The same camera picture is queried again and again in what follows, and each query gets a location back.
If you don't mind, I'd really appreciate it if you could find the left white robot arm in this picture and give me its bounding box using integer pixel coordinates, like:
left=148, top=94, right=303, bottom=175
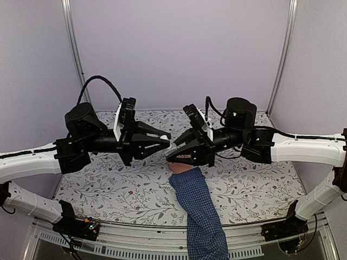
left=1, top=98, right=171, bottom=235

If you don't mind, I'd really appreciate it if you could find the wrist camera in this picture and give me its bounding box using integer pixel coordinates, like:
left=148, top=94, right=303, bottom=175
left=183, top=104, right=213, bottom=140
left=113, top=97, right=136, bottom=142

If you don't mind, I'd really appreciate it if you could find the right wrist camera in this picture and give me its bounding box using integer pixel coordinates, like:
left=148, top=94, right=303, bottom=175
left=183, top=104, right=213, bottom=140

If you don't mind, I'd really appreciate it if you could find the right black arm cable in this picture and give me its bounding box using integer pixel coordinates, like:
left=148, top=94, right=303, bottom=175
left=205, top=96, right=227, bottom=128

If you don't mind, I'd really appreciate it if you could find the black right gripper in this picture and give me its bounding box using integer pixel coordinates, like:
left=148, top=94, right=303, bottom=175
left=164, top=125, right=246, bottom=167

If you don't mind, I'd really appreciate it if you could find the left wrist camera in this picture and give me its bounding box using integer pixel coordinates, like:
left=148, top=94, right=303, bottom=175
left=113, top=97, right=136, bottom=142

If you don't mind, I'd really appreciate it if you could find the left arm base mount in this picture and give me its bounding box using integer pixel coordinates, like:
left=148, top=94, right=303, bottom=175
left=53, top=200, right=100, bottom=241

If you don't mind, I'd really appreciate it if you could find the clear nail polish bottle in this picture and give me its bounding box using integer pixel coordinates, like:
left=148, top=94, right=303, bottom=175
left=164, top=143, right=180, bottom=159

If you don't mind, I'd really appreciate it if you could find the right aluminium frame post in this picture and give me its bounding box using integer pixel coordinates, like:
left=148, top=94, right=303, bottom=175
left=266, top=0, right=298, bottom=116

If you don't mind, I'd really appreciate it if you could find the aluminium frame post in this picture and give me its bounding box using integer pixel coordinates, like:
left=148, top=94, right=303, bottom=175
left=266, top=0, right=298, bottom=116
left=61, top=0, right=86, bottom=89

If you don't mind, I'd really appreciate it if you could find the blue checkered sleeve forearm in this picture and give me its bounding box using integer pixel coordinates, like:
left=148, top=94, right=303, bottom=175
left=169, top=167, right=229, bottom=259

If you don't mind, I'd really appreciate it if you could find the person's bare hand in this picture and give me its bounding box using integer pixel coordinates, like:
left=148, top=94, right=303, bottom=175
left=168, top=162, right=192, bottom=174

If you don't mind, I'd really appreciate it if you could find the left aluminium frame post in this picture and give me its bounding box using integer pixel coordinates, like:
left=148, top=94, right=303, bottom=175
left=61, top=0, right=86, bottom=89

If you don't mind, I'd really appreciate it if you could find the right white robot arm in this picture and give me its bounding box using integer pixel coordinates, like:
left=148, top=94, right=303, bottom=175
left=165, top=97, right=346, bottom=236

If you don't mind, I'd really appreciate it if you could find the floral patterned table mat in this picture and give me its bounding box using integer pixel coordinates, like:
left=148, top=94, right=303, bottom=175
left=54, top=109, right=307, bottom=227

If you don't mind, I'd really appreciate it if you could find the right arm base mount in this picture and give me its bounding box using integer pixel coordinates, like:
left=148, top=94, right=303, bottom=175
left=261, top=200, right=309, bottom=241

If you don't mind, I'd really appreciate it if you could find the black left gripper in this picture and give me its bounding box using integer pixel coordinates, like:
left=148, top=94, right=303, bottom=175
left=82, top=115, right=171, bottom=166

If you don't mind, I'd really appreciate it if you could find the front aluminium rail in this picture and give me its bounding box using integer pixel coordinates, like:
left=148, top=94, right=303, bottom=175
left=23, top=213, right=342, bottom=259

